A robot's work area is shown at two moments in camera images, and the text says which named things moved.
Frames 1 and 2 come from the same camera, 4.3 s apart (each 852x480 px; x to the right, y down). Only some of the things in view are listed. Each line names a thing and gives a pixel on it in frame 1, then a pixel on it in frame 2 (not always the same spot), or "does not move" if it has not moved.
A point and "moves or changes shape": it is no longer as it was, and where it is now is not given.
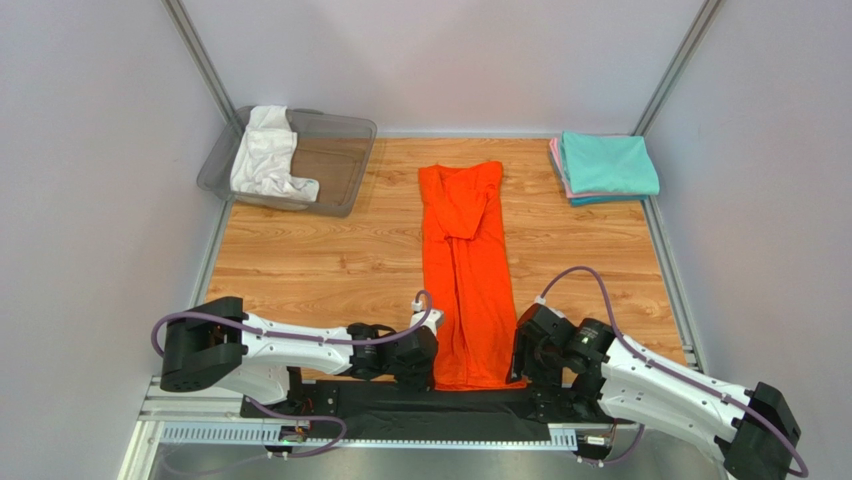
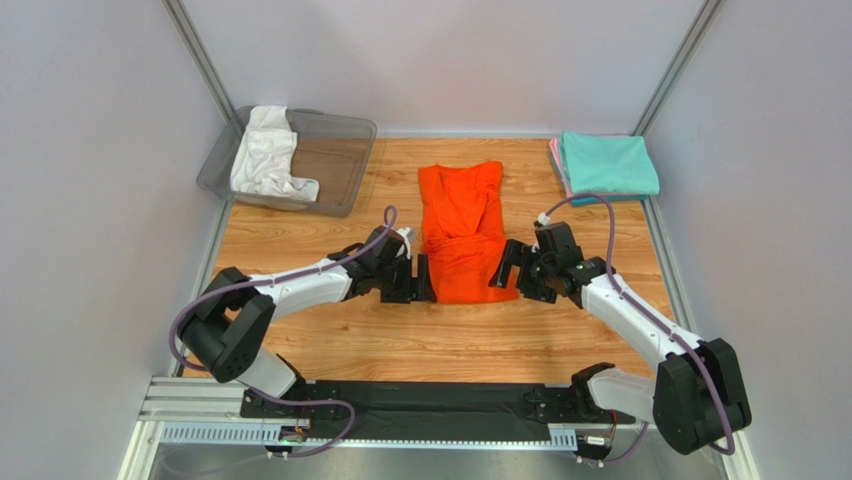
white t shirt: x=262 y=161 does not move
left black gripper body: x=414 y=375 → x=395 y=279
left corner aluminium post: x=184 y=29 does not move
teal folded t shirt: x=598 y=163 does not move
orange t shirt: x=468 y=277 moves or changes shape
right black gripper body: x=526 y=345 → x=527 y=272
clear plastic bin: x=333 y=149 does not move
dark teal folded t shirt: x=605 y=200 does not move
